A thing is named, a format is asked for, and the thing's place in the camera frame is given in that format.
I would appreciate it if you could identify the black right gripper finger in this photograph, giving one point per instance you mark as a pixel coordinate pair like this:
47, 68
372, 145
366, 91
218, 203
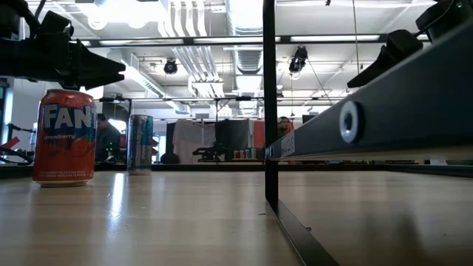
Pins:
395, 48

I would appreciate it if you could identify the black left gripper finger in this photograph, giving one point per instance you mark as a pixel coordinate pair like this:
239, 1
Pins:
94, 61
96, 79

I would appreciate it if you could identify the red Fanta strawberry can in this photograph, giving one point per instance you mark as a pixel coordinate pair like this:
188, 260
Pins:
64, 147

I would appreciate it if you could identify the slim teal and silver can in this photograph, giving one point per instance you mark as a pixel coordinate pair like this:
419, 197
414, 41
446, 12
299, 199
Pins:
139, 147

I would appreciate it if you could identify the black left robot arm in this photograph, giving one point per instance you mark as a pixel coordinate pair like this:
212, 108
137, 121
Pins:
11, 22

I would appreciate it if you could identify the person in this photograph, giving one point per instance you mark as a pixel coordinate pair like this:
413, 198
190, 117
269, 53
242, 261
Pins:
107, 139
284, 127

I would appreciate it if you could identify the black ceiling spotlight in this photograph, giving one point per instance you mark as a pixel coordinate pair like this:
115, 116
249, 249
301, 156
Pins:
298, 59
170, 67

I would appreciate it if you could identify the white round washer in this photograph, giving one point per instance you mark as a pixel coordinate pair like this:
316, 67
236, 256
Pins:
350, 122

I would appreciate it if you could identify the red flat object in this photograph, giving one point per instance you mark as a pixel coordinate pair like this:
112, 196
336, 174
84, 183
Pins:
10, 143

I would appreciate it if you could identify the black dome-shaped object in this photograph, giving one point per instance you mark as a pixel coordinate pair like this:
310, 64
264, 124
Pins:
170, 159

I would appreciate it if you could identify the black monitor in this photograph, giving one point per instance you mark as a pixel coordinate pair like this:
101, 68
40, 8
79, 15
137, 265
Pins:
308, 119

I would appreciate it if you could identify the white hanging cloth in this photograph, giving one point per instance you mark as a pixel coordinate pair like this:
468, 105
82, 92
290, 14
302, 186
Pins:
192, 138

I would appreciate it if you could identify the dark hanging cloth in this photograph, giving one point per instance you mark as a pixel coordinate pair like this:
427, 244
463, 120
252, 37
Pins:
233, 133

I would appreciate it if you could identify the orange hanging cloth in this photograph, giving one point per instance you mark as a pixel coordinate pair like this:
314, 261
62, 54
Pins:
258, 133

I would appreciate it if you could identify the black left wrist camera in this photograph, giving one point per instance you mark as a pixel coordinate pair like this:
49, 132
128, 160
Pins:
55, 26

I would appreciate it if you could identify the black frame bin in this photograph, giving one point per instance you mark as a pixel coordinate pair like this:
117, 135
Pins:
406, 96

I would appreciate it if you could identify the black background rig frame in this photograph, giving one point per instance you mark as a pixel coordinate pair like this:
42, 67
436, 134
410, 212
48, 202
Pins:
166, 99

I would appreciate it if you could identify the black table rig frame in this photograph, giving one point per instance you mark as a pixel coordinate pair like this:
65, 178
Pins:
192, 167

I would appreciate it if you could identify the silver ventilation duct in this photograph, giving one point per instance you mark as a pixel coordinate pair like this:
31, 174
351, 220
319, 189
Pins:
247, 37

